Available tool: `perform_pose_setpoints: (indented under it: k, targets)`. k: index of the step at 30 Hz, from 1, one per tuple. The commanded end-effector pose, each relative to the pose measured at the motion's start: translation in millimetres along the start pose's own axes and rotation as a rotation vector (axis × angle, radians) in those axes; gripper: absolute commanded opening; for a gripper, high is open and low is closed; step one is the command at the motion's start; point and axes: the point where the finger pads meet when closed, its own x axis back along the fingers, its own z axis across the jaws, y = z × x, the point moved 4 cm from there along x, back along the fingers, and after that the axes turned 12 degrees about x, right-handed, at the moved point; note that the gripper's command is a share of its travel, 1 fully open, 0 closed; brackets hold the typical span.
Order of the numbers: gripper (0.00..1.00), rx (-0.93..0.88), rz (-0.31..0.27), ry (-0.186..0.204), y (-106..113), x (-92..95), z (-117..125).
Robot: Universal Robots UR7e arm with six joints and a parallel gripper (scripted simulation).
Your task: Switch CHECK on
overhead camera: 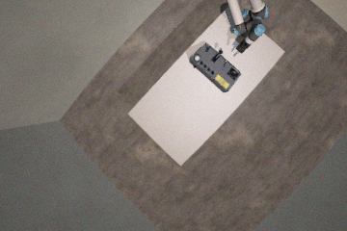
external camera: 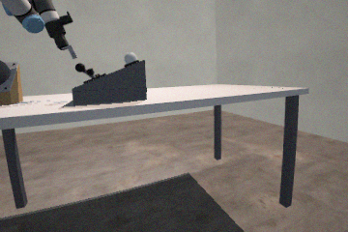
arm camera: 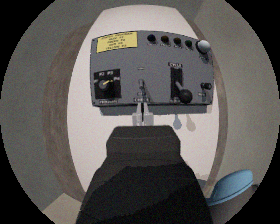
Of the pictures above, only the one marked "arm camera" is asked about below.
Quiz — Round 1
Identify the grey control console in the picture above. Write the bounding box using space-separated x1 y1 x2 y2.
90 30 214 107

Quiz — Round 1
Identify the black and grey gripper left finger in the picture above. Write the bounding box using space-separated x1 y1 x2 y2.
132 103 143 126

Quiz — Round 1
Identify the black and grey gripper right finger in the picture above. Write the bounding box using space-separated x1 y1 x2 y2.
142 103 154 126

